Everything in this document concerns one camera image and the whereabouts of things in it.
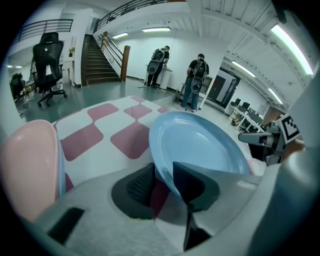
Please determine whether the white tall bin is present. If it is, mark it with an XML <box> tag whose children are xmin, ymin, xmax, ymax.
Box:
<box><xmin>159</xmin><ymin>67</ymin><xmax>174</xmax><ymax>90</ymax></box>

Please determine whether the black door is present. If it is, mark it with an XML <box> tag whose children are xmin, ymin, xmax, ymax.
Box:
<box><xmin>207</xmin><ymin>66</ymin><xmax>241</xmax><ymax>104</ymax></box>

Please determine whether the white small desk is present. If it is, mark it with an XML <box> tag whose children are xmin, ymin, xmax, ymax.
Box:
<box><xmin>58</xmin><ymin>57</ymin><xmax>76</xmax><ymax>88</ymax></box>

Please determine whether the black head-worn camera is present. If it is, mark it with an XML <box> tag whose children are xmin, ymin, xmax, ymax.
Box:
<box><xmin>271</xmin><ymin>0</ymin><xmax>288</xmax><ymax>25</ymax></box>

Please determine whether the row of black desk chairs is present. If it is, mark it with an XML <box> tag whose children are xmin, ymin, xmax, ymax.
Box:
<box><xmin>228</xmin><ymin>98</ymin><xmax>266</xmax><ymax>133</ymax></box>

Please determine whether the black backpack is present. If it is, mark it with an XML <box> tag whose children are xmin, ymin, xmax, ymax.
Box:
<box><xmin>151</xmin><ymin>49</ymin><xmax>165</xmax><ymax>62</ymax></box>
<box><xmin>194</xmin><ymin>59</ymin><xmax>207</xmax><ymax>78</ymax></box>

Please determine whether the person's right forearm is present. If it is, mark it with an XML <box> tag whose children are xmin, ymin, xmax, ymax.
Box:
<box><xmin>286</xmin><ymin>139</ymin><xmax>306</xmax><ymax>162</ymax></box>

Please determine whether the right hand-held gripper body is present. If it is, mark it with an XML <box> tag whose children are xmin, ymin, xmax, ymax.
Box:
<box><xmin>264</xmin><ymin>113</ymin><xmax>301</xmax><ymax>168</ymax></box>

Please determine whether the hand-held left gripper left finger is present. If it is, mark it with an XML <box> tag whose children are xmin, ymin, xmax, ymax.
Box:
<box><xmin>33</xmin><ymin>161</ymin><xmax>186</xmax><ymax>256</ymax></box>

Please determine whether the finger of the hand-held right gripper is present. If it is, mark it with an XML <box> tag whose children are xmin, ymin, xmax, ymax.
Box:
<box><xmin>237</xmin><ymin>131</ymin><xmax>276</xmax><ymax>166</ymax></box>

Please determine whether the potted plant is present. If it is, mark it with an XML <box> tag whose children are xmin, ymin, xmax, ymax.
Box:
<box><xmin>67</xmin><ymin>36</ymin><xmax>76</xmax><ymax>58</ymax></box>

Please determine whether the grey oval hanging case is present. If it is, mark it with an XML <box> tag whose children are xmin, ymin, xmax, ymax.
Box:
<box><xmin>190</xmin><ymin>76</ymin><xmax>203</xmax><ymax>94</ymax></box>
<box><xmin>146</xmin><ymin>60</ymin><xmax>161</xmax><ymax>75</ymax></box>

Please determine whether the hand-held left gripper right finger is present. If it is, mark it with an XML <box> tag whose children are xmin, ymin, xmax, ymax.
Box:
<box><xmin>172</xmin><ymin>161</ymin><xmax>261</xmax><ymax>252</ymax></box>

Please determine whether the brown wooden staircase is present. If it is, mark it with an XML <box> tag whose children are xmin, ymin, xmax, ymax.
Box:
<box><xmin>81</xmin><ymin>31</ymin><xmax>131</xmax><ymax>88</ymax></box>

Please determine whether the black office chair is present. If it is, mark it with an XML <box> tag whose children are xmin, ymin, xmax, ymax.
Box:
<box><xmin>31</xmin><ymin>31</ymin><xmax>68</xmax><ymax>108</ymax></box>

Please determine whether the black metal railing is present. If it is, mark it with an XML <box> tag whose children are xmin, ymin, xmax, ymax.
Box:
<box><xmin>96</xmin><ymin>0</ymin><xmax>188</xmax><ymax>35</ymax></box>
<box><xmin>11</xmin><ymin>18</ymin><xmax>75</xmax><ymax>45</ymax></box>

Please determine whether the pink big plate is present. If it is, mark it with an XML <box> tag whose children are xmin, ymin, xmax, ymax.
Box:
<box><xmin>0</xmin><ymin>119</ymin><xmax>61</xmax><ymax>224</ymax></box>

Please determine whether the red white checkered tablecloth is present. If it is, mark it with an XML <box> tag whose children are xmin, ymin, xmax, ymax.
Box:
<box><xmin>51</xmin><ymin>95</ymin><xmax>269</xmax><ymax>227</ymax></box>

